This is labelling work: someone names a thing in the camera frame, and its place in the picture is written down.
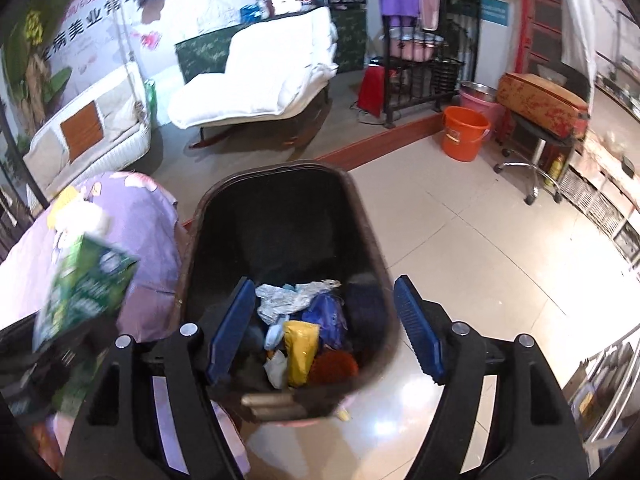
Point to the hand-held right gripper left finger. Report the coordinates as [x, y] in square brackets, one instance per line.
[232, 327]

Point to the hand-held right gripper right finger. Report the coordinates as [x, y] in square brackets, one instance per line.
[417, 330]

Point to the white paper wrapper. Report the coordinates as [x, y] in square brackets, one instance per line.
[276, 334]

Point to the yellow padded envelope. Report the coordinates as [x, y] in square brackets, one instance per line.
[300, 350]

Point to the orange mesh sponge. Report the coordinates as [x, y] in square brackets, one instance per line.
[336, 367]

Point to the brown trash bin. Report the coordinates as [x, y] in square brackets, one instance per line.
[280, 220]

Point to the green carton box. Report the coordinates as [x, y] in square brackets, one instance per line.
[82, 290]

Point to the metal shelf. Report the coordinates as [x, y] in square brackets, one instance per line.
[605, 390]

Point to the orange bucket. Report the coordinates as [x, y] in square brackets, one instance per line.
[462, 137]

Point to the chrome base stool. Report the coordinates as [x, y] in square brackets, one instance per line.
[537, 155]

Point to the yellow oil bottle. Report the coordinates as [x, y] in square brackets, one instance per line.
[556, 167]

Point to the low white cabinet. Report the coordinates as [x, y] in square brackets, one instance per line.
[600, 195]

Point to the pink basin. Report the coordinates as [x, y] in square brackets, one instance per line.
[487, 102]

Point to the red bag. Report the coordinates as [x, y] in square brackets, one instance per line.
[372, 92]

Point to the black metal rack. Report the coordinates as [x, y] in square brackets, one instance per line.
[415, 85]

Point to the brown cushion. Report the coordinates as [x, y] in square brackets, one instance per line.
[82, 130]

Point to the white lounge chair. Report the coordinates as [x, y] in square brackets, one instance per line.
[260, 75]

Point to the orange patterned case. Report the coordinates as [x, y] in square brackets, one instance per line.
[542, 105]

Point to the white wicker swing sofa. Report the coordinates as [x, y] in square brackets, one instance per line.
[110, 90]

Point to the artificial tree plant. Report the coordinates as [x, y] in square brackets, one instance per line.
[35, 75]

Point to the blue wall sign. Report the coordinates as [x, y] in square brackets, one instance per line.
[495, 11]

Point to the red door frame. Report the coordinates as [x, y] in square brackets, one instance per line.
[525, 15]

